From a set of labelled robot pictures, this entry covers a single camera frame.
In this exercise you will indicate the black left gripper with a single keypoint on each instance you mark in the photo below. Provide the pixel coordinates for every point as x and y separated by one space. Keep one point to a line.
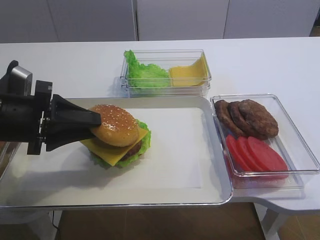
20 117

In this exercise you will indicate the sesame top bun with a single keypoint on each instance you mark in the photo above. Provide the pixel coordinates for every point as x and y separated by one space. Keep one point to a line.
118 127

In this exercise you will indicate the yellow cheese slice on burger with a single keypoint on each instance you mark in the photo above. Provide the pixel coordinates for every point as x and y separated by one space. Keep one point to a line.
109 153

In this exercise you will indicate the lettuce leaf under burger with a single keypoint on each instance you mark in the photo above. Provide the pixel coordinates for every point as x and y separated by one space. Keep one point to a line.
146 143

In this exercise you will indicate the green lettuce leaf in box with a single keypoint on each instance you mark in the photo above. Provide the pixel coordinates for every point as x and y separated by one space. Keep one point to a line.
140 75

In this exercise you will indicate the clear lettuce and cheese box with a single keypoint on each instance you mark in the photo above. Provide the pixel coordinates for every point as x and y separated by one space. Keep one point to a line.
166 59

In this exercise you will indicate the yellow cheese slice stack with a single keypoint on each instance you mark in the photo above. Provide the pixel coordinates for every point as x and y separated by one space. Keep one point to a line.
189 76

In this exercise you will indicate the clear bun box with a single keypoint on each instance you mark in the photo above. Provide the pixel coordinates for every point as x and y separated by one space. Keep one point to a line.
7 151

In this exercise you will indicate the brown patty in burger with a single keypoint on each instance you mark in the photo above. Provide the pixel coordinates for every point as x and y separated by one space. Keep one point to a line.
134 150

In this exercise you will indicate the white paper sheet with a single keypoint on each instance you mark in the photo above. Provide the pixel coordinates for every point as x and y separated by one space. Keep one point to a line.
178 144

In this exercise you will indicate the white serving tray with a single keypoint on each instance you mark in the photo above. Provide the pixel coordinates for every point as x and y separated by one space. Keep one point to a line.
216 188

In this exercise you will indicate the left brown meat patty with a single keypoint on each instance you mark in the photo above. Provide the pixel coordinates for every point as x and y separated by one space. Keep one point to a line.
222 113

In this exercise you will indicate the brown meat patty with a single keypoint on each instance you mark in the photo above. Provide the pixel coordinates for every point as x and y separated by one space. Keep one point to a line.
241 123
222 113
259 118

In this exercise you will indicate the left red tomato slice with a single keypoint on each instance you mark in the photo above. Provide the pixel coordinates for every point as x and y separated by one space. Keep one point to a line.
232 147

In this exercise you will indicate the red tomato slice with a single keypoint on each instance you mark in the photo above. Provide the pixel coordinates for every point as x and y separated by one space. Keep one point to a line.
268 158
232 147
243 149

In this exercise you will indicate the middle brown meat patty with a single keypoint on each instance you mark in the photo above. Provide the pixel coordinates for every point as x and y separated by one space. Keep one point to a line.
241 123

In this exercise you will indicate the right brown meat patty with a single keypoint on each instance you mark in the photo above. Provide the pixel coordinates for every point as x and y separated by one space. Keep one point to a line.
259 118

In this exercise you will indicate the middle red tomato slice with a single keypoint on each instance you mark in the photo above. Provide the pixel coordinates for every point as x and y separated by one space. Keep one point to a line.
243 149

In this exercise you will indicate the clear patty and tomato box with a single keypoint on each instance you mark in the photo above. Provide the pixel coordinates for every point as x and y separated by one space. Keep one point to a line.
289 144

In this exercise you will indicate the right red tomato slice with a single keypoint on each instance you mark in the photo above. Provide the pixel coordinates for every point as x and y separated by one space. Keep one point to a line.
268 158

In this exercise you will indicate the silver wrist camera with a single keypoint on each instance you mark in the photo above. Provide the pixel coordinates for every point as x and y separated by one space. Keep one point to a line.
19 79

